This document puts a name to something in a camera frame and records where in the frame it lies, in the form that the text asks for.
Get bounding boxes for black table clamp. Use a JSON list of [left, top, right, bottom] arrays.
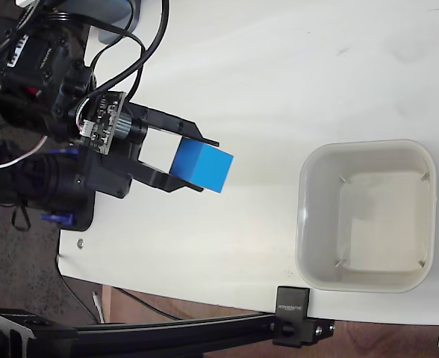
[[272, 286, 335, 348]]

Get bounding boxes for white square plastic bin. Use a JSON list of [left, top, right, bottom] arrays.
[[294, 139, 438, 294]]

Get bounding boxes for black strap loop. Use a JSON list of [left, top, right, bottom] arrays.
[[9, 205, 32, 232]]

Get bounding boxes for black six-joint robot arm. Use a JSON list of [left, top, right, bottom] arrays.
[[0, 0, 96, 210]]

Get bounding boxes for blue-gray device base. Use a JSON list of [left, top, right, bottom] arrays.
[[60, 0, 143, 45]]

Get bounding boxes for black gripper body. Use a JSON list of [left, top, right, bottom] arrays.
[[69, 102, 150, 199]]

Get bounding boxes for black base plate, blue clamps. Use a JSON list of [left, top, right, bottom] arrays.
[[39, 147, 96, 232]]

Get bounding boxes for blue cube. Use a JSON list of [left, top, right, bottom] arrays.
[[168, 137, 235, 195]]

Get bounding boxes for black floor cable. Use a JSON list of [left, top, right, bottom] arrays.
[[56, 254, 183, 322]]

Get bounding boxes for white thin cable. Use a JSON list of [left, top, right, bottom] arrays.
[[0, 135, 49, 171]]

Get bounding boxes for camera circuit board with lens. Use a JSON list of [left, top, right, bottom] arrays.
[[77, 90, 148, 156]]

